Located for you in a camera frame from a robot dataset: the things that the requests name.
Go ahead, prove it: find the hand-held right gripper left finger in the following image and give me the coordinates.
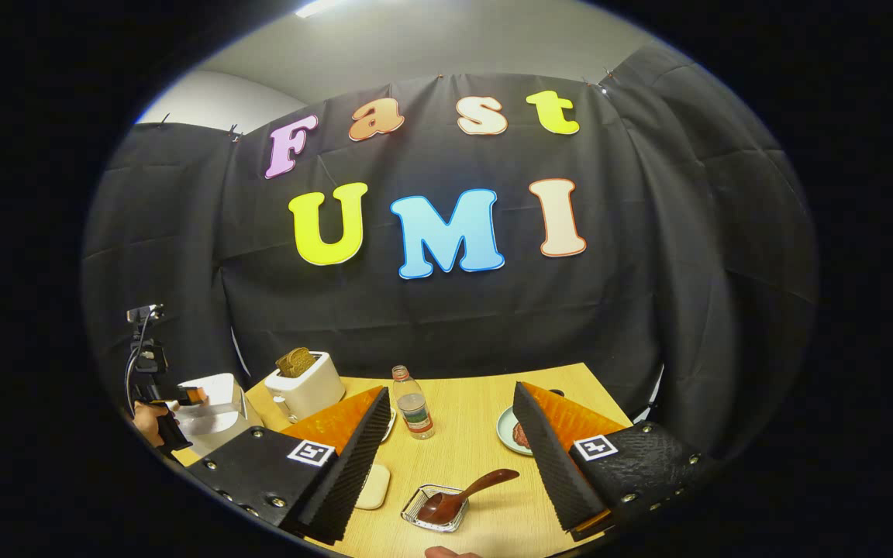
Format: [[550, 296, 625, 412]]
[[187, 385, 393, 546]]

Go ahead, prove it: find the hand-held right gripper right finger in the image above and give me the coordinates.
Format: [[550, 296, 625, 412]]
[[512, 381, 726, 543]]

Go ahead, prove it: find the white rice cooker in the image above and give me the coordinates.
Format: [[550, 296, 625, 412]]
[[170, 373, 264, 458]]

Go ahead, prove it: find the brown wooden spoon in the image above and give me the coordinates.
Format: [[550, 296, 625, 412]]
[[416, 468, 520, 526]]

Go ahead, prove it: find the pale green plate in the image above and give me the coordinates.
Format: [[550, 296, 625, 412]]
[[496, 405, 534, 456]]

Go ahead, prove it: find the white toaster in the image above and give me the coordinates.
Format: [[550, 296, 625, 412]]
[[264, 351, 347, 423]]

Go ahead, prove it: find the clear plastic water bottle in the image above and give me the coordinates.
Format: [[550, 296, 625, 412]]
[[391, 365, 436, 441]]

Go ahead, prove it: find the brown bread slice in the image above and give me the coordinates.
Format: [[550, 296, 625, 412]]
[[275, 346, 318, 379]]

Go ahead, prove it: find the black backdrop cloth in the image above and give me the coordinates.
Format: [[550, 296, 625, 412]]
[[78, 43, 819, 466]]

